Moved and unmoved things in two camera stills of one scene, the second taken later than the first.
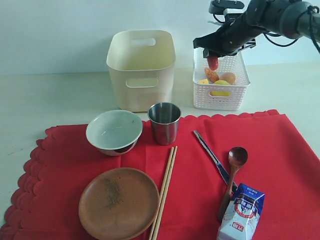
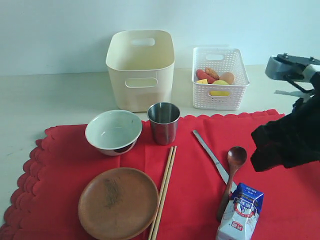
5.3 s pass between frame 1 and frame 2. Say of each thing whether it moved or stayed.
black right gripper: moved
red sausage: moved
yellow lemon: stayed
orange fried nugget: stayed
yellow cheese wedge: stayed
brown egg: stayed
